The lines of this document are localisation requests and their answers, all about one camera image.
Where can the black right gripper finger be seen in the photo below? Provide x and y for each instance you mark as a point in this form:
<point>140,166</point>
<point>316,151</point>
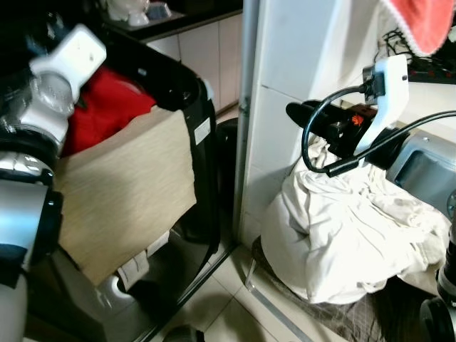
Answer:
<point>305,110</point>
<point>324,134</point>

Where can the white clothes pile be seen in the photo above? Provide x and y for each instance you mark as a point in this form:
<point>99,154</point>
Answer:
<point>342,228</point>

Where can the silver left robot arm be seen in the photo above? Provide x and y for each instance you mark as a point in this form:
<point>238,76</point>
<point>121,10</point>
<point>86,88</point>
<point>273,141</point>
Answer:
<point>21,192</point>

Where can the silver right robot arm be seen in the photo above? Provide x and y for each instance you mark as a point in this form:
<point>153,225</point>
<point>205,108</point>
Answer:
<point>424,167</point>

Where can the black power strip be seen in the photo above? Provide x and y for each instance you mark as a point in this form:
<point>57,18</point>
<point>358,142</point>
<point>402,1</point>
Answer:
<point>431,68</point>

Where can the white cabinet with dark counter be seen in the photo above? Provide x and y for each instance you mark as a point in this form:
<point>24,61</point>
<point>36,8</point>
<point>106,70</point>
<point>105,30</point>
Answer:
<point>206,57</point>

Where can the orange hanging towel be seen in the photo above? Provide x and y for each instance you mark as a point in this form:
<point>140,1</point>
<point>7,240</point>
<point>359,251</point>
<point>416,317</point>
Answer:
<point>424,25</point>

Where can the dark woven laundry basket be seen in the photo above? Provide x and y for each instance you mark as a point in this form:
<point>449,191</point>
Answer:
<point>356,320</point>

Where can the red garment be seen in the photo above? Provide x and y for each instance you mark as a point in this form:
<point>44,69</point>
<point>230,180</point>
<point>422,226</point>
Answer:
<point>107,114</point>

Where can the beige woven cloth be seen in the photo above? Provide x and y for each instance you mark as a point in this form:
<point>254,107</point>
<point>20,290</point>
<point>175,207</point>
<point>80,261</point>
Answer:
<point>121,192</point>

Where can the white countertop appliance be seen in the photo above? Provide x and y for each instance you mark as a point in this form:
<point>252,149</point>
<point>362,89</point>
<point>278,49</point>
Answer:
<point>128,11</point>

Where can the dark robot foot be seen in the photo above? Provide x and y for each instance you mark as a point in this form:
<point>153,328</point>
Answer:
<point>184,333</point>

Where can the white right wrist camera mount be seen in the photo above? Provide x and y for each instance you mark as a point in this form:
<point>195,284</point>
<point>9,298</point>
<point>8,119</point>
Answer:
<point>388,92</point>

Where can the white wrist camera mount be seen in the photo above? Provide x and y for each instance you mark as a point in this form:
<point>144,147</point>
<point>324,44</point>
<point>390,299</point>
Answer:
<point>388,92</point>
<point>71,53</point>

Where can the silver metal door frame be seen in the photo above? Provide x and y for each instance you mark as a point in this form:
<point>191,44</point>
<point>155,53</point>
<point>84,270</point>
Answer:
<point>246,107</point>

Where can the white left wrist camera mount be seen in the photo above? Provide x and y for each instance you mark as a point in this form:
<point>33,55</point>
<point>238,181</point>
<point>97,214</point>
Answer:
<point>71,53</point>

